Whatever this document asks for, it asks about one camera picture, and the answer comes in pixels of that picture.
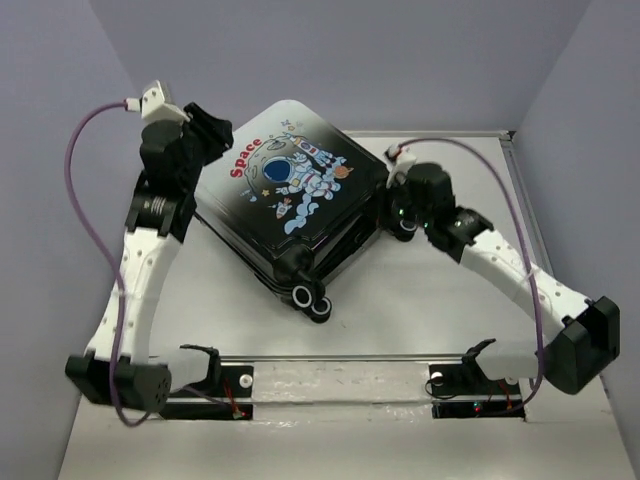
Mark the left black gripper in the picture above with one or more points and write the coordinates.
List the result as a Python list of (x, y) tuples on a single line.
[(216, 132)]

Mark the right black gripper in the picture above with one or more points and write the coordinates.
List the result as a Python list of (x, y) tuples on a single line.
[(385, 200)]

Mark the black suitcase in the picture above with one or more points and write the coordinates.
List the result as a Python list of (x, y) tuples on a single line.
[(295, 199)]

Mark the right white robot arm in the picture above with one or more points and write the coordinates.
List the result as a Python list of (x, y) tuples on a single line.
[(577, 337)]

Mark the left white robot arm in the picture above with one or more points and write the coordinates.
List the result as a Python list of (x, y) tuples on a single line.
[(115, 368)]

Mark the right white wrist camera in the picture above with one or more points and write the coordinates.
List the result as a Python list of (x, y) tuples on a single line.
[(401, 160)]

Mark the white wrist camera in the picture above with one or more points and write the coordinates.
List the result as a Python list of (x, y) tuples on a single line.
[(155, 104), (401, 160)]

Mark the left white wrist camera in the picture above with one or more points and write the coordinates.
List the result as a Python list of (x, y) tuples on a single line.
[(155, 104)]

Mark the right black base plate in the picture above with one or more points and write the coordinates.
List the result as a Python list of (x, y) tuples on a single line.
[(459, 391)]

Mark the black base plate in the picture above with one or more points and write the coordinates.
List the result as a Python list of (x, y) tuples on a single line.
[(459, 391), (228, 400)]

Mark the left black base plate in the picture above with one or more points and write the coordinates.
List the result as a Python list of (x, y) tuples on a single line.
[(228, 400)]

